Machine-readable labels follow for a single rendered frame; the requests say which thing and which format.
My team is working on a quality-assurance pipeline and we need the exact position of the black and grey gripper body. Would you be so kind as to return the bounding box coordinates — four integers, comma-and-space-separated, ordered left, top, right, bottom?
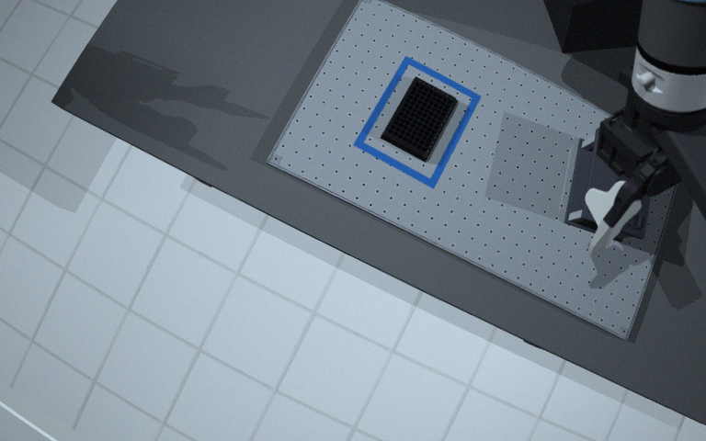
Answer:
597, 66, 706, 197

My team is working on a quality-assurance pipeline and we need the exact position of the blue tape rectangle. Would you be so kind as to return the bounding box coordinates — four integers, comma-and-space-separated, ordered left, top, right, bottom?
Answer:
354, 56, 481, 189

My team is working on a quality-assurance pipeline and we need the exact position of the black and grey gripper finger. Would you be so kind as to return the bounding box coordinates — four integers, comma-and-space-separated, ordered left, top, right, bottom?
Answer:
585, 173, 650, 254

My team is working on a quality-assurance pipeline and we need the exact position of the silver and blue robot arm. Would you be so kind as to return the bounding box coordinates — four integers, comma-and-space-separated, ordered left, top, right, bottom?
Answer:
632, 0, 706, 220

